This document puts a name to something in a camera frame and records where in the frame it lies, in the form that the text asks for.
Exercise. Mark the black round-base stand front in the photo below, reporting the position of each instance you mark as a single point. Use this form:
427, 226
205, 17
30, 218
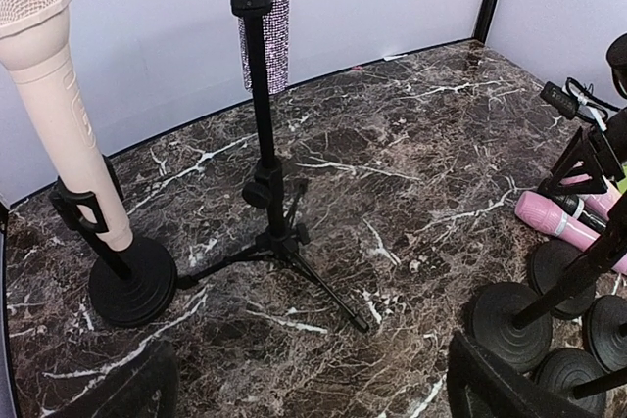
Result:
575, 375

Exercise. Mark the black stand of small beige microphone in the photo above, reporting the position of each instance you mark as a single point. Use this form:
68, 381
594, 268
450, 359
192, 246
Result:
132, 281

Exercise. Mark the black microphone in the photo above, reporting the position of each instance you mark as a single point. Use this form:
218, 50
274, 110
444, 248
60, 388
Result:
575, 207

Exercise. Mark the black tripod shock-mount stand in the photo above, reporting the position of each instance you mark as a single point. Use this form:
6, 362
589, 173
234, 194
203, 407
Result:
283, 237

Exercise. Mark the small beige microphone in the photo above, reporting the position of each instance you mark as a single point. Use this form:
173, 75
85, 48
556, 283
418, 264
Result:
35, 51

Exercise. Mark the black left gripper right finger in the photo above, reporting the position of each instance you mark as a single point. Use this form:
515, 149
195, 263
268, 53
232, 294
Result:
481, 385

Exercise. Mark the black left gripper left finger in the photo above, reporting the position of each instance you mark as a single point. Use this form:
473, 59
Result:
147, 386

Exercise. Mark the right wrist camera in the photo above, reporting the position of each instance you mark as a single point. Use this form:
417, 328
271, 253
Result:
575, 100

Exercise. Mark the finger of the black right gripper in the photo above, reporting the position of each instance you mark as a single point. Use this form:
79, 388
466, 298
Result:
578, 169

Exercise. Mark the pink microphone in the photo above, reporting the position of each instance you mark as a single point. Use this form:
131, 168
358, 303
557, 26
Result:
599, 203
545, 216

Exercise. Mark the glitter silver-head microphone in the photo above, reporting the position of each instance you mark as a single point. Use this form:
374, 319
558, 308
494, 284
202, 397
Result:
276, 38

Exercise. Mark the black round-base stand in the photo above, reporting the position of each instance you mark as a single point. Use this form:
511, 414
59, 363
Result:
604, 332
575, 375

